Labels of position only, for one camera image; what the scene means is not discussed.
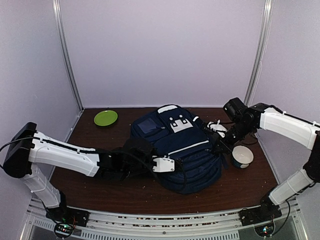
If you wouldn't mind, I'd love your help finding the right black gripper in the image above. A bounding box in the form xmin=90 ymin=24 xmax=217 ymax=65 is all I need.
xmin=212 ymin=120 xmax=255 ymax=155

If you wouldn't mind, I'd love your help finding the navy blue backpack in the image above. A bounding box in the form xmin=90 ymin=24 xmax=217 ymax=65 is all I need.
xmin=130 ymin=104 xmax=229 ymax=195

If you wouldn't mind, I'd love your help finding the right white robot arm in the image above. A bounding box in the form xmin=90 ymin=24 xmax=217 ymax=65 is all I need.
xmin=212 ymin=130 xmax=310 ymax=211

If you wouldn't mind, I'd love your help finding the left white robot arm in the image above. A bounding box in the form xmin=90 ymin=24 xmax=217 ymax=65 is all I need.
xmin=2 ymin=122 xmax=157 ymax=222

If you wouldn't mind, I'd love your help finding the white teal bowl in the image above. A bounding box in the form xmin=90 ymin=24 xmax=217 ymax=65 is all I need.
xmin=231 ymin=145 xmax=254 ymax=169

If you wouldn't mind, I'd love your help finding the green plate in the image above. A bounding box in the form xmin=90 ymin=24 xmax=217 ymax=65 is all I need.
xmin=93 ymin=110 xmax=118 ymax=127

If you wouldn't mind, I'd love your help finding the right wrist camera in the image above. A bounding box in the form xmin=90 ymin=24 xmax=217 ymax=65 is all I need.
xmin=204 ymin=119 xmax=228 ymax=138

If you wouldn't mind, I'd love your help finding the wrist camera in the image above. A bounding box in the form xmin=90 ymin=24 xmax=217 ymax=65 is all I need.
xmin=204 ymin=119 xmax=228 ymax=138
xmin=152 ymin=156 xmax=179 ymax=173

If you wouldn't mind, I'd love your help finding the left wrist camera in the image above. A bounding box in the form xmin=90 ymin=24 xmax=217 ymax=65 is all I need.
xmin=152 ymin=156 xmax=179 ymax=173

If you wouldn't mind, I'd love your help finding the aluminium front rail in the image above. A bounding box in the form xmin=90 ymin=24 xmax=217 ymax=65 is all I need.
xmin=21 ymin=203 xmax=305 ymax=240

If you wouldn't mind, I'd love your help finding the right aluminium frame post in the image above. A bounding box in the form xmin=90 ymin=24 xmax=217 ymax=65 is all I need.
xmin=241 ymin=0 xmax=273 ymax=112

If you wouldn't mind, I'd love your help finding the aluminium frame post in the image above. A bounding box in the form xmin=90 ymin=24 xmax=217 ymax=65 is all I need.
xmin=241 ymin=0 xmax=273 ymax=112
xmin=51 ymin=0 xmax=84 ymax=112

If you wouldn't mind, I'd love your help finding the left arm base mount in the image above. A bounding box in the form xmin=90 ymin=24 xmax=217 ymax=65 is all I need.
xmin=45 ymin=207 xmax=90 ymax=239

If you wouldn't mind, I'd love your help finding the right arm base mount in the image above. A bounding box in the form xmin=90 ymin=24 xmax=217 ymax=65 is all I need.
xmin=238 ymin=206 xmax=282 ymax=238

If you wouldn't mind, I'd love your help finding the left aluminium frame post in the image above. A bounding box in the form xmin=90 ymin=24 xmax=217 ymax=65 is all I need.
xmin=51 ymin=0 xmax=84 ymax=112

